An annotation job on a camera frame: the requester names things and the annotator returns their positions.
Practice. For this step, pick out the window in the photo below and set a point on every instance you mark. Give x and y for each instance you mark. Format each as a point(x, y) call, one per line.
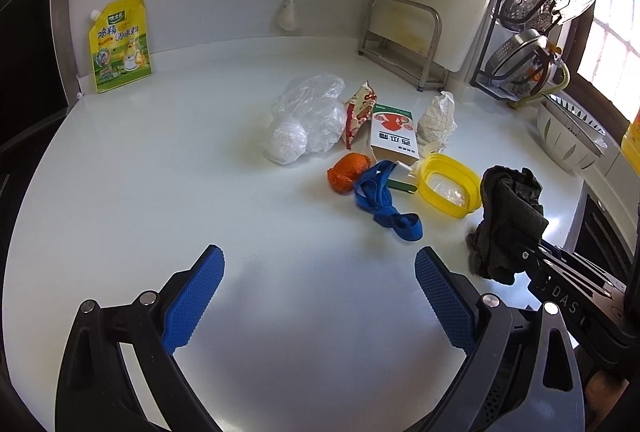
point(615, 42)

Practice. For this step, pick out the yellow plastic container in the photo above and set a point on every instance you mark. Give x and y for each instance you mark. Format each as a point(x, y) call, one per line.
point(429, 193)

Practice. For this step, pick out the yellow seasoning pouch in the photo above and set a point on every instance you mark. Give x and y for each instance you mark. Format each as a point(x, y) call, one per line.
point(120, 47)

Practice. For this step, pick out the metal cutting board rack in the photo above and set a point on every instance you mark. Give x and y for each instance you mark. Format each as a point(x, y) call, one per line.
point(434, 37)

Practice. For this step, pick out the white slotted basket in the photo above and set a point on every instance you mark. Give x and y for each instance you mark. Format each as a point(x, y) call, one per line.
point(565, 137)

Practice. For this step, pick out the crumpled white paper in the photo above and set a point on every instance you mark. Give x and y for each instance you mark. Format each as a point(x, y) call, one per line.
point(437, 122)

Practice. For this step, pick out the white and green carton box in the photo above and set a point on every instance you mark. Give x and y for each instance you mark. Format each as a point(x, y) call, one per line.
point(392, 137)

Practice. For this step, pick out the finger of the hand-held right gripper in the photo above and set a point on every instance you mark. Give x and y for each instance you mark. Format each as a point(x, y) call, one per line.
point(555, 259)

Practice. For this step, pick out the clear plastic bag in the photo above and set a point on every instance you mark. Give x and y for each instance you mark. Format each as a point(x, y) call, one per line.
point(305, 117)

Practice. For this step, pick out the dark grey cloth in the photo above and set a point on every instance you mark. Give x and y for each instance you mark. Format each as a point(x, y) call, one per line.
point(505, 222)

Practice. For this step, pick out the orange mesh bag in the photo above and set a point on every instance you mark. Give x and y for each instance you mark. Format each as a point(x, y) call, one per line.
point(347, 172)

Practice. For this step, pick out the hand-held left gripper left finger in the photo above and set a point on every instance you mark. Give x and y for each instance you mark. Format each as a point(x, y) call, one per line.
point(195, 297)

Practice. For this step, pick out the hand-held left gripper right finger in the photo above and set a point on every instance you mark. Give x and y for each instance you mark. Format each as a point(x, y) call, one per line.
point(445, 302)

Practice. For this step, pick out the red and white snack wrapper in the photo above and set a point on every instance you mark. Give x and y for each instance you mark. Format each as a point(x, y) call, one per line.
point(357, 112)

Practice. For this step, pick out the yellow bottle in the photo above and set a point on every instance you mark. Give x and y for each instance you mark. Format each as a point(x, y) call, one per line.
point(632, 142)

